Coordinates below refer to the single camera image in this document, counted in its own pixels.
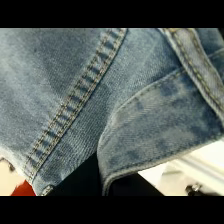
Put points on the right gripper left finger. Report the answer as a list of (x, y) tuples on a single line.
[(83, 180)]

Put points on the blue jeans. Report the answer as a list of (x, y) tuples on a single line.
[(100, 100)]

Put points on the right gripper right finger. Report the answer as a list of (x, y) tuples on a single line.
[(133, 186)]

